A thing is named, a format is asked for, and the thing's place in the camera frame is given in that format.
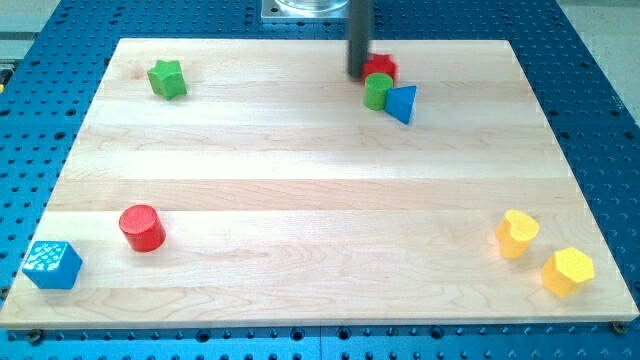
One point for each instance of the yellow heart block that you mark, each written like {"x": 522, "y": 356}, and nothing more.
{"x": 515, "y": 232}

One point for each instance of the green star block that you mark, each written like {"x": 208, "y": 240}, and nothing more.
{"x": 166, "y": 79}

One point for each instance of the green cylinder block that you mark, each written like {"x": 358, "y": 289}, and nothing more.
{"x": 376, "y": 88}

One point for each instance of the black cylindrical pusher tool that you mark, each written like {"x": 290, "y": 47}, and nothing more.
{"x": 360, "y": 14}

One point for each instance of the light wooden board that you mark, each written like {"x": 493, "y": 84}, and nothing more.
{"x": 286, "y": 202}

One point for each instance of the blue cube block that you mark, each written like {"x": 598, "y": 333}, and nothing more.
{"x": 52, "y": 265}

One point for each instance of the yellow hexagon block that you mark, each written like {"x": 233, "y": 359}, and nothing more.
{"x": 567, "y": 272}

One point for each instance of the red star block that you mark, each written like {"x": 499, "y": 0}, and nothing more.
{"x": 380, "y": 63}

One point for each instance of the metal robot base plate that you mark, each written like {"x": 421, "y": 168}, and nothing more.
{"x": 303, "y": 10}

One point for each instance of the blue triangle block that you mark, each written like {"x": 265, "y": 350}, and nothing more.
{"x": 400, "y": 103}

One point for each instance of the red cylinder block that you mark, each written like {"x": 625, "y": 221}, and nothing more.
{"x": 142, "y": 228}

